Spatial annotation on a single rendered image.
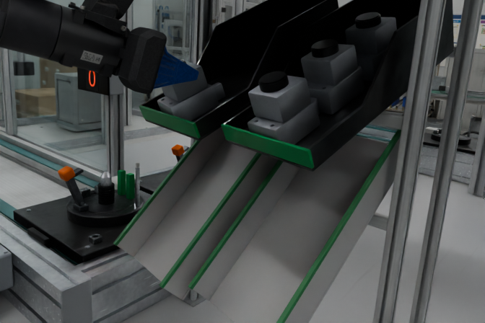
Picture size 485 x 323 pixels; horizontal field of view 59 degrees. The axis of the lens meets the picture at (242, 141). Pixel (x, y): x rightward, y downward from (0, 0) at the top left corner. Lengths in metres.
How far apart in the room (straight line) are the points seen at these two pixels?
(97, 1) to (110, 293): 0.43
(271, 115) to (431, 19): 0.19
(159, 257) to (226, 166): 0.16
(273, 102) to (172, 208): 0.29
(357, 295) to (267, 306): 0.37
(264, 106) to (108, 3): 0.19
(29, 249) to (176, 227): 0.27
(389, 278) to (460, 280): 0.45
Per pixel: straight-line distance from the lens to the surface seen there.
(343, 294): 0.85
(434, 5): 0.48
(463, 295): 0.95
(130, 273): 0.73
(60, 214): 0.87
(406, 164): 0.50
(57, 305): 0.68
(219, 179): 0.63
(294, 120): 0.44
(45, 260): 0.74
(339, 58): 0.48
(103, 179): 0.83
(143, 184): 1.00
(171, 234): 0.62
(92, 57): 0.47
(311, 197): 0.55
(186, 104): 0.53
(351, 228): 0.48
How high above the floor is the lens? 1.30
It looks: 13 degrees down
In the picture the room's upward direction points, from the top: 3 degrees clockwise
